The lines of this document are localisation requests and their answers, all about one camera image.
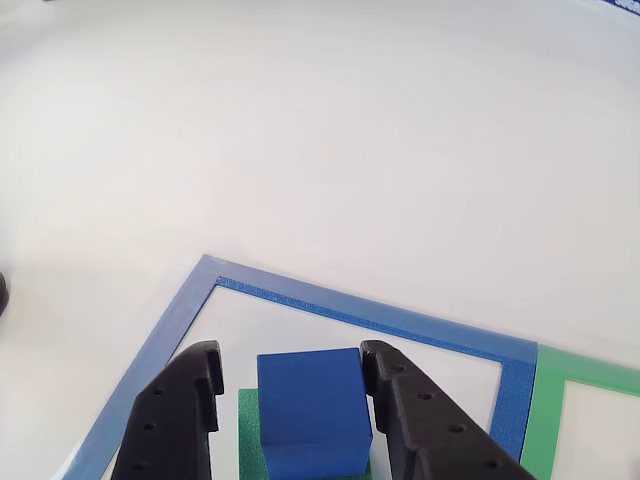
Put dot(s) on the black tripod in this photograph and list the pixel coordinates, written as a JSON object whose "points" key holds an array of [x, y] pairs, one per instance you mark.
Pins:
{"points": [[2, 295]]}

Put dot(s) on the blue box with white print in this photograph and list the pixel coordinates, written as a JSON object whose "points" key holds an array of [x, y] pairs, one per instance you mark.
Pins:
{"points": [[622, 3]]}

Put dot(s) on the green square frame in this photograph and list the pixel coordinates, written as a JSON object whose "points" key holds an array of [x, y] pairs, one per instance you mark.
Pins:
{"points": [[545, 400]]}

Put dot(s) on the blue square frame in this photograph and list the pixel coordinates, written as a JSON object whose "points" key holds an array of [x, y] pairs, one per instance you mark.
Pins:
{"points": [[350, 305]]}

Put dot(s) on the green block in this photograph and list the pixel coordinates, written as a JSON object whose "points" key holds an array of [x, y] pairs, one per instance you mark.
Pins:
{"points": [[248, 435]]}

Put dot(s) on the small blue block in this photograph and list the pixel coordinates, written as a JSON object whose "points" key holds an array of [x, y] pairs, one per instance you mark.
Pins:
{"points": [[310, 400]]}

